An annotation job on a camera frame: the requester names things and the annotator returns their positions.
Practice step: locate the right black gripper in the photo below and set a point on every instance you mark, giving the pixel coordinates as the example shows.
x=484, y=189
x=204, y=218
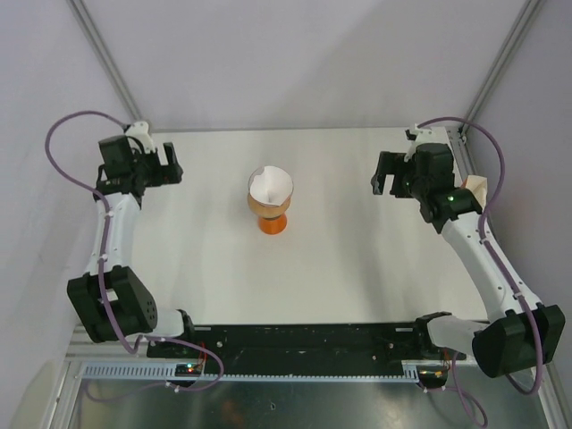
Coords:
x=391, y=164

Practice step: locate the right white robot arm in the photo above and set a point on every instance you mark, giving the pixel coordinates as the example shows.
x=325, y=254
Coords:
x=520, y=331

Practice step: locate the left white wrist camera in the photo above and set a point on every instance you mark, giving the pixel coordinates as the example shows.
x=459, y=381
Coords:
x=139, y=135

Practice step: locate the grey slotted cable duct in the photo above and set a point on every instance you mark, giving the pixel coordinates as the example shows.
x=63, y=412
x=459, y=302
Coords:
x=405, y=372

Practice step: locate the orange glass carafe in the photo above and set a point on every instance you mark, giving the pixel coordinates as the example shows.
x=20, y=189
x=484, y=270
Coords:
x=272, y=226

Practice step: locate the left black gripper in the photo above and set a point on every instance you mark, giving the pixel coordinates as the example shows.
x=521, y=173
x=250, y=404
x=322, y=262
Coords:
x=165, y=174

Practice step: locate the right aluminium frame post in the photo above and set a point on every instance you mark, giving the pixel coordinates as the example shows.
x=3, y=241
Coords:
x=502, y=60

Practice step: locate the aluminium frame post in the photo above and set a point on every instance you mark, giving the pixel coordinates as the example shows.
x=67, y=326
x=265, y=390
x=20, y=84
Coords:
x=94, y=36
x=502, y=60

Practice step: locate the right aluminium table rail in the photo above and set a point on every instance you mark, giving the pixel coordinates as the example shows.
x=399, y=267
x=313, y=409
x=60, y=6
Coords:
x=459, y=146

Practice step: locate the paper coffee filter stack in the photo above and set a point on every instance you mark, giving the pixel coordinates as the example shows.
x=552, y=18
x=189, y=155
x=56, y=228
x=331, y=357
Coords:
x=478, y=186

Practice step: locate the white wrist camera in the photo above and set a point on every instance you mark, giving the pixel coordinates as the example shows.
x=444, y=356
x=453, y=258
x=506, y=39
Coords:
x=139, y=135
x=417, y=136

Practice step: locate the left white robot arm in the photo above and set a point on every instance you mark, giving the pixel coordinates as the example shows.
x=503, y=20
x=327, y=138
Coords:
x=109, y=298

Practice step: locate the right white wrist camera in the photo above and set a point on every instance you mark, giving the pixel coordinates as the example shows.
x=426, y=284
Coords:
x=417, y=136

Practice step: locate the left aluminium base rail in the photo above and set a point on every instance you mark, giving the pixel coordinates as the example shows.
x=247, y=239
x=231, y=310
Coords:
x=81, y=347

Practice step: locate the left aluminium frame post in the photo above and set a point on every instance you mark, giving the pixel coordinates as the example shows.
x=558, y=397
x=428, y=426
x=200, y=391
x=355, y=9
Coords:
x=94, y=36

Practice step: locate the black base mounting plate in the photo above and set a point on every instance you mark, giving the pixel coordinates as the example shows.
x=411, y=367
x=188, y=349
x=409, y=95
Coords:
x=314, y=346

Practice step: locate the wooden dripper ring holder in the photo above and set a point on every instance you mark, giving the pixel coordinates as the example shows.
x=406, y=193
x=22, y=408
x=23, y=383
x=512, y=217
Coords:
x=265, y=210

